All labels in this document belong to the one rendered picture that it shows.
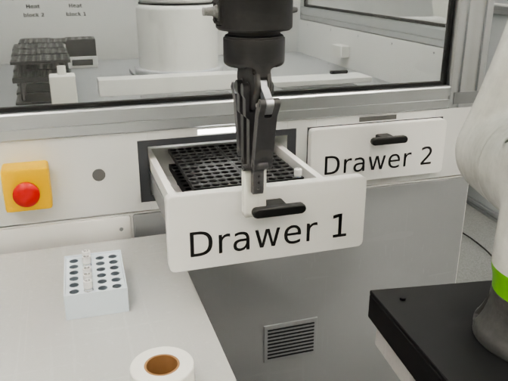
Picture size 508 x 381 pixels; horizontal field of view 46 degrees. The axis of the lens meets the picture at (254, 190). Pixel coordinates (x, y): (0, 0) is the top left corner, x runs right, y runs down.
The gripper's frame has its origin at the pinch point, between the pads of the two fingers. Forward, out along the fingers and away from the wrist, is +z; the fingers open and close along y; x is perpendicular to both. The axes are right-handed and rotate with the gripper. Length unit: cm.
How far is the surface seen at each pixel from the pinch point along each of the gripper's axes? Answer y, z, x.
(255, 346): -30, 46, 10
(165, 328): 2.4, 17.2, -13.1
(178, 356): 14.6, 13.1, -13.5
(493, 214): -162, 91, 179
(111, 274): -8.9, 14.1, -18.8
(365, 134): -28.2, 2.2, 31.2
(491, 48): -184, 11, 183
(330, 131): -28.2, 0.9, 23.9
